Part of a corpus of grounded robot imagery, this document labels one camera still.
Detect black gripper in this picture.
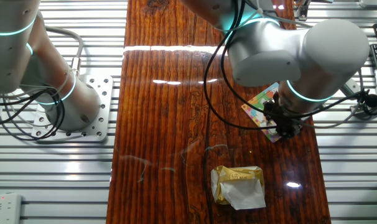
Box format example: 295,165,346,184
263,92,304,140

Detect colourful butterfly puzzle board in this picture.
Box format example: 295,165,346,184
241,82,284,143

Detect gold wrapped snack package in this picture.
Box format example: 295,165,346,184
210,165,267,211

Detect brown wooden plank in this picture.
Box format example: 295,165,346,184
106,0,332,224

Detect white power strip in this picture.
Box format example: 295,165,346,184
0,192,23,224

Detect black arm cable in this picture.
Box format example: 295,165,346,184
202,0,377,131

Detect metal clamp bracket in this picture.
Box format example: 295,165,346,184
293,0,312,22

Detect silver perforated base plate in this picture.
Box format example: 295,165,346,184
31,74,114,143

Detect thick grey base cable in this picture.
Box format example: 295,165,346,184
44,26,85,78

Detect black base cable bundle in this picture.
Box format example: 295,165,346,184
0,86,67,141

